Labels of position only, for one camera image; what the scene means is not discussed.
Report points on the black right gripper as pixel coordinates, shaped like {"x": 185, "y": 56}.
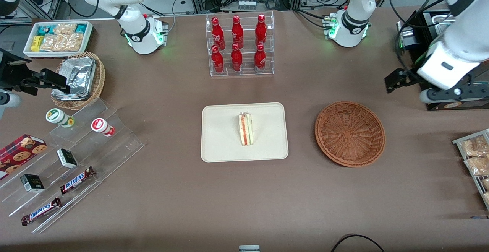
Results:
{"x": 11, "y": 70}

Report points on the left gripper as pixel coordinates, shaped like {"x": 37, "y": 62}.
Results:
{"x": 408, "y": 75}

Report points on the triangular sandwich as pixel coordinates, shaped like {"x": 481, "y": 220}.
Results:
{"x": 246, "y": 129}

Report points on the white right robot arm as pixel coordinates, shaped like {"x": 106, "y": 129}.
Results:
{"x": 133, "y": 26}

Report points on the light wicker basket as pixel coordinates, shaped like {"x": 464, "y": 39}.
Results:
{"x": 100, "y": 80}

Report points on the brown round wicker basket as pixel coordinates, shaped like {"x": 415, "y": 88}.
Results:
{"x": 349, "y": 133}

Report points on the tray of packaged snacks right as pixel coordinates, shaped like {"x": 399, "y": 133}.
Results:
{"x": 458, "y": 142}

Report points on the cream plastic tray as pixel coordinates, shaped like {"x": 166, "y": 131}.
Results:
{"x": 221, "y": 133}

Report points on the silver foil pack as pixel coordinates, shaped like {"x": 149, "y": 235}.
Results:
{"x": 70, "y": 95}
{"x": 78, "y": 72}

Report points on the white rectangular snack bin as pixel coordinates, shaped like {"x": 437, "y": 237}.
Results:
{"x": 28, "y": 47}

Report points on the green lid snack cup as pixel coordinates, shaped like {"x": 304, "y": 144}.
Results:
{"x": 57, "y": 116}

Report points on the yellow snack packet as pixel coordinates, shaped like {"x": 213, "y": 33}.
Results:
{"x": 36, "y": 43}

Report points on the grey metal box green light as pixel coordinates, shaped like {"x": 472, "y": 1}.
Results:
{"x": 405, "y": 36}

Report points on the large clear rice cracker bag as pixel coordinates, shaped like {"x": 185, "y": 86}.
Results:
{"x": 63, "y": 42}

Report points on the teal snack packet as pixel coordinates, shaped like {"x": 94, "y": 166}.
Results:
{"x": 46, "y": 30}
{"x": 81, "y": 28}

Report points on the small clear rice cracker bag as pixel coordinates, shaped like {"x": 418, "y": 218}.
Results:
{"x": 65, "y": 28}

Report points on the black hot food display case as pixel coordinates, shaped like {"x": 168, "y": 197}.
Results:
{"x": 420, "y": 20}

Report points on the red lid snack cup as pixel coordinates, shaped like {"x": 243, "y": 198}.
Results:
{"x": 101, "y": 126}

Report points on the stainless steel pan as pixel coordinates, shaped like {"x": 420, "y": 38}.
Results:
{"x": 443, "y": 18}

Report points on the red cookie box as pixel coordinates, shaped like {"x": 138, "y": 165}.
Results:
{"x": 17, "y": 156}

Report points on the small black box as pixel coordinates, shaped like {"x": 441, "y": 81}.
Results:
{"x": 32, "y": 183}
{"x": 67, "y": 158}

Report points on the clear acrylic stepped display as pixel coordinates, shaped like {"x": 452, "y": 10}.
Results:
{"x": 114, "y": 148}

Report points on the clear bag of crackers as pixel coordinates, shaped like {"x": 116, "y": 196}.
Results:
{"x": 477, "y": 166}
{"x": 486, "y": 184}
{"x": 486, "y": 197}
{"x": 473, "y": 147}

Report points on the Snickers chocolate bar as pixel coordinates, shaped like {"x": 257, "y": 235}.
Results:
{"x": 40, "y": 211}
{"x": 76, "y": 180}

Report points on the red cola bottle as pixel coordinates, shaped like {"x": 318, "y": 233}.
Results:
{"x": 217, "y": 34}
{"x": 259, "y": 60}
{"x": 237, "y": 33}
{"x": 236, "y": 60}
{"x": 261, "y": 30}
{"x": 217, "y": 61}

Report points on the clear acrylic bottle rack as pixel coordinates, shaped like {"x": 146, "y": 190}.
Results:
{"x": 248, "y": 59}

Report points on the white power strip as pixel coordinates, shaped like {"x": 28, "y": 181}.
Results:
{"x": 246, "y": 5}

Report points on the grey device at table edge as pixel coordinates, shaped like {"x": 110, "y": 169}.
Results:
{"x": 249, "y": 248}

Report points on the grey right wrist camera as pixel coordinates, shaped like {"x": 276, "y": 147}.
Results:
{"x": 9, "y": 103}

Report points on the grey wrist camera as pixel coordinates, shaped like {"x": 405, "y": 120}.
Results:
{"x": 9, "y": 103}
{"x": 458, "y": 95}

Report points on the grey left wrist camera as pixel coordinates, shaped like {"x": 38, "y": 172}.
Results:
{"x": 458, "y": 95}

